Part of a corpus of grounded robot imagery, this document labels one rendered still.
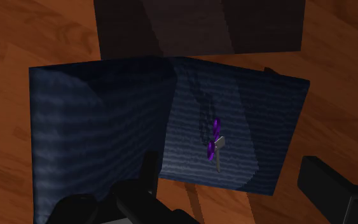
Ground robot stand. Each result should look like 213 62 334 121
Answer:
93 0 306 60

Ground purple handled scissors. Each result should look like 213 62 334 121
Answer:
206 117 226 174

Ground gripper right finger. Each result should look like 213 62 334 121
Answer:
297 155 358 224

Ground dark blue fabric chair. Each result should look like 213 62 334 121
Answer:
28 55 311 224

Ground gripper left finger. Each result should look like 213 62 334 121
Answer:
46 150 202 224

